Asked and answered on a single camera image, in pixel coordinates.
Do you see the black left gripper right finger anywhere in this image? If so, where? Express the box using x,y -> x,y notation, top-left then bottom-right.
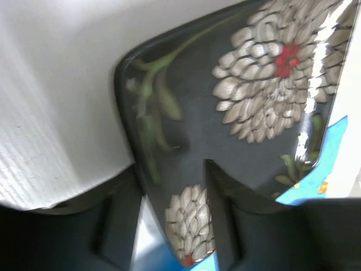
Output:
204,159 -> 291,270

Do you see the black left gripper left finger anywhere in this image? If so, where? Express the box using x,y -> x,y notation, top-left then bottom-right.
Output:
42,166 -> 143,270

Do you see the blue cartoon print cloth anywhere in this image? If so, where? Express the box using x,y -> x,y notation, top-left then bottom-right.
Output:
134,115 -> 347,270

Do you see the black floral square plate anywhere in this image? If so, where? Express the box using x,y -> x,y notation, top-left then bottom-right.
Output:
114,1 -> 360,270

